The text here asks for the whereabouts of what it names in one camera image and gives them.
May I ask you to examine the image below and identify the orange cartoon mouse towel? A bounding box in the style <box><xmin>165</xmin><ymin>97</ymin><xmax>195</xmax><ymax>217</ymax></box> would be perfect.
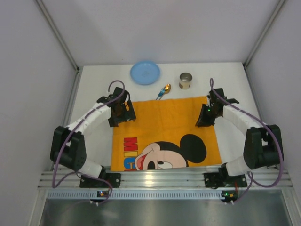
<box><xmin>111</xmin><ymin>97</ymin><xmax>222</xmax><ymax>172</ymax></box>

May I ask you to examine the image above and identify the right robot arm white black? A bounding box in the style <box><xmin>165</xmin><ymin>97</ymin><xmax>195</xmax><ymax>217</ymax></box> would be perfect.
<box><xmin>196</xmin><ymin>88</ymin><xmax>284</xmax><ymax>177</ymax></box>

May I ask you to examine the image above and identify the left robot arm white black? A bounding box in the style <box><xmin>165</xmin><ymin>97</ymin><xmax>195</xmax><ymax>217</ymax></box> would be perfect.
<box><xmin>50</xmin><ymin>87</ymin><xmax>136</xmax><ymax>178</ymax></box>

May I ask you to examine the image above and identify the blue fork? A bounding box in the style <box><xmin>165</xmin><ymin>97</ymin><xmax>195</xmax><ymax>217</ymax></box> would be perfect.
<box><xmin>156</xmin><ymin>87</ymin><xmax>165</xmax><ymax>100</ymax></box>

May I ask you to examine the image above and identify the light blue plate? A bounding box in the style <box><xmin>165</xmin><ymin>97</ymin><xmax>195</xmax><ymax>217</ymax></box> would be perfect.
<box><xmin>130</xmin><ymin>61</ymin><xmax>160</xmax><ymax>85</ymax></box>

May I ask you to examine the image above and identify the small metal cup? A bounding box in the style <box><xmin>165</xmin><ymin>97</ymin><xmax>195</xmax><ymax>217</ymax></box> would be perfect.
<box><xmin>179</xmin><ymin>73</ymin><xmax>192</xmax><ymax>89</ymax></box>

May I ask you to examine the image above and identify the gold metal spoon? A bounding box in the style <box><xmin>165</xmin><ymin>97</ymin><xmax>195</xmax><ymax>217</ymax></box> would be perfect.
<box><xmin>163</xmin><ymin>84</ymin><xmax>171</xmax><ymax>95</ymax></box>

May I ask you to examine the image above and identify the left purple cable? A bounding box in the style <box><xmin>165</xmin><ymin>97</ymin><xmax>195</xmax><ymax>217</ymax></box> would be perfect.
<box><xmin>51</xmin><ymin>80</ymin><xmax>127</xmax><ymax>205</ymax></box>

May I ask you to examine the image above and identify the purple cable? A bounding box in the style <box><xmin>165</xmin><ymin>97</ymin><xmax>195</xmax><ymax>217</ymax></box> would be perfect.
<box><xmin>209</xmin><ymin>78</ymin><xmax>285</xmax><ymax>205</ymax></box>
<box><xmin>51</xmin><ymin>80</ymin><xmax>127</xmax><ymax>205</ymax></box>

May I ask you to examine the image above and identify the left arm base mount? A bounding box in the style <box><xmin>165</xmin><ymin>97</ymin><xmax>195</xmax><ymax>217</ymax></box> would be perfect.
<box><xmin>79</xmin><ymin>173</ymin><xmax>121</xmax><ymax>188</ymax></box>

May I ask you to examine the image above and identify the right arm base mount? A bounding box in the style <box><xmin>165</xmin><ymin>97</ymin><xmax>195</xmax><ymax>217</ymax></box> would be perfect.
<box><xmin>204</xmin><ymin>172</ymin><xmax>247</xmax><ymax>189</ymax></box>

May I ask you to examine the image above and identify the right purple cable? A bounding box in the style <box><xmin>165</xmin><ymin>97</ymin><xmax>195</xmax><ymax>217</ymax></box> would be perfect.
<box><xmin>209</xmin><ymin>78</ymin><xmax>285</xmax><ymax>205</ymax></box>

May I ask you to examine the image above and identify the aluminium rail beam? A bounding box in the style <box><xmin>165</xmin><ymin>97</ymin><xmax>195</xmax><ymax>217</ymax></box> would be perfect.
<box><xmin>38</xmin><ymin>166</ymin><xmax>293</xmax><ymax>189</ymax></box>

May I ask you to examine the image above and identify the slotted cable duct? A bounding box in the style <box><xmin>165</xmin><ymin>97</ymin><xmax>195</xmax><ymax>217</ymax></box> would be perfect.
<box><xmin>47</xmin><ymin>190</ymin><xmax>235</xmax><ymax>200</ymax></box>

